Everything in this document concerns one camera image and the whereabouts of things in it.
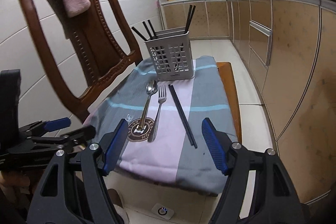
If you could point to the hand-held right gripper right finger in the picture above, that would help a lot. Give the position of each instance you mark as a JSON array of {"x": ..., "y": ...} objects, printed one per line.
[{"x": 214, "y": 146}]

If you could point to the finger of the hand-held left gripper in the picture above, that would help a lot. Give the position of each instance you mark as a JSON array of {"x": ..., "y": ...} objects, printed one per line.
[
  {"x": 78, "y": 136},
  {"x": 57, "y": 124}
]

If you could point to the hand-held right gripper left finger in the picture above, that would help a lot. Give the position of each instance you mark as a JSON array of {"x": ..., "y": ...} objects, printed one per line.
[{"x": 115, "y": 145}]

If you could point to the grey perforated utensil holder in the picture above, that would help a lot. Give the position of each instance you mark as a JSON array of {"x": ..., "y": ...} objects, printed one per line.
[{"x": 172, "y": 76}]

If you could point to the person's left hand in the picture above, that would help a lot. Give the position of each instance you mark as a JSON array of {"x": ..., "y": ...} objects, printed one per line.
[{"x": 13, "y": 183}]

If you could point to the grey pink checked cloth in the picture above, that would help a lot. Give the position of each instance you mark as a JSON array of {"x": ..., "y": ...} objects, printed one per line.
[{"x": 168, "y": 161}]

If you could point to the metal fork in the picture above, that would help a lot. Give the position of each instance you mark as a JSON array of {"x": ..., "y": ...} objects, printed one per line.
[{"x": 162, "y": 99}]

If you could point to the metal spoon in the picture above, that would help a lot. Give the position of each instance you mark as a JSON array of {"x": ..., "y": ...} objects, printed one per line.
[{"x": 151, "y": 88}]

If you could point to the white floor button device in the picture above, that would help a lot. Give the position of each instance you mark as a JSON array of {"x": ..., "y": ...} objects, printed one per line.
[{"x": 162, "y": 211}]

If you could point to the carved wooden chair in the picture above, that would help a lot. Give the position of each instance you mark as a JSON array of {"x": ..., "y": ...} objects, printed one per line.
[{"x": 86, "y": 37}]

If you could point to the beige kitchen cabinet counter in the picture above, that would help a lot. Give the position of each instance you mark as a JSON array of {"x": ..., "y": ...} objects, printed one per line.
[{"x": 296, "y": 56}]

